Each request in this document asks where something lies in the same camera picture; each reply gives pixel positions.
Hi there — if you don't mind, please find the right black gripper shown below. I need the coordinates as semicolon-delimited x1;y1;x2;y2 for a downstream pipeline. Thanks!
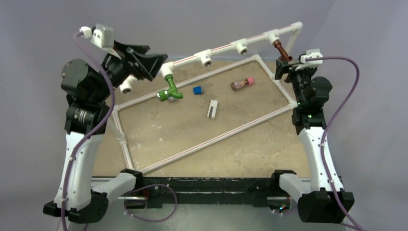
275;60;317;107

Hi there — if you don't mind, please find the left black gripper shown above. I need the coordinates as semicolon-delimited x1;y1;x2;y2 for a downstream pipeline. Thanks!
92;39;166;103

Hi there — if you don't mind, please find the brown faucet with blue cap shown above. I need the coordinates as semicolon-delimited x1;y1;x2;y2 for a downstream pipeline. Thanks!
273;40;293;62

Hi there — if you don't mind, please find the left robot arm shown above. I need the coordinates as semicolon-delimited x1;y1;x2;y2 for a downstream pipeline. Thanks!
43;42;167;224

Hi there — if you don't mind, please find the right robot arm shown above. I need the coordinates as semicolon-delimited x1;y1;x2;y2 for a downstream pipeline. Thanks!
270;59;355;224

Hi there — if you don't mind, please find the green plastic faucet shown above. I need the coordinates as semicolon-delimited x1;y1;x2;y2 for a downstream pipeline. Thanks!
156;75;184;102

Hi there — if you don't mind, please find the pink capped clip jar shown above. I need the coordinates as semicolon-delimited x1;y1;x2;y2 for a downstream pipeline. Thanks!
230;77;255;91

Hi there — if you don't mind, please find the blue paperclip box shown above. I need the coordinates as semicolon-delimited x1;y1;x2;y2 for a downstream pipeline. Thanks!
193;86;204;95

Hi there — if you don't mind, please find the white staple box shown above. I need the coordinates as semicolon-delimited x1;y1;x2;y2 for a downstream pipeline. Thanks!
207;100;218;119

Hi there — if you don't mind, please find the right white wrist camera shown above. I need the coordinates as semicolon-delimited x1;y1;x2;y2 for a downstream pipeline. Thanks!
295;49;323;71

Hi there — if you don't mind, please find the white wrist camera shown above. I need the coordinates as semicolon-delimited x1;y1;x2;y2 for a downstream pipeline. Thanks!
295;49;323;71
79;24;115;51

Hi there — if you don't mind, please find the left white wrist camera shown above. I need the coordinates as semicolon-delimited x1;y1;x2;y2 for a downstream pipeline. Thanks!
79;24;115;51

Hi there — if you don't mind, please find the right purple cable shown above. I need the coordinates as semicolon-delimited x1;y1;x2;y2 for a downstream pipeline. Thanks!
305;56;367;231

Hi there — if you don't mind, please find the white PVC pipe frame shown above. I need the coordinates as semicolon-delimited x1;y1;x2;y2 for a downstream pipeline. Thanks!
112;22;303;174

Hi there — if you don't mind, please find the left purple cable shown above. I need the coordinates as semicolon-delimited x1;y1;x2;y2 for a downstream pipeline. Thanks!
60;32;116;231

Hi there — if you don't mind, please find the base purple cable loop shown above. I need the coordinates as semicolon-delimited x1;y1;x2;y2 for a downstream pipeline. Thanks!
123;183;178;223

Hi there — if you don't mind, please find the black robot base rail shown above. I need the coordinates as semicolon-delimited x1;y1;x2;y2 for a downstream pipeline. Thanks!
124;177;291;210

